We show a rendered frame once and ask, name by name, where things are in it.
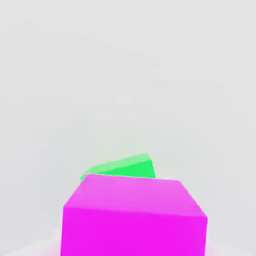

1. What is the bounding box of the small magenta cube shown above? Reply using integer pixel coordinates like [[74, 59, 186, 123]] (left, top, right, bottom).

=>
[[60, 173, 209, 256]]

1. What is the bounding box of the small green cube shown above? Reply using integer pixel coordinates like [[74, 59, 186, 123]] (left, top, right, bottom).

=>
[[79, 152, 157, 181]]

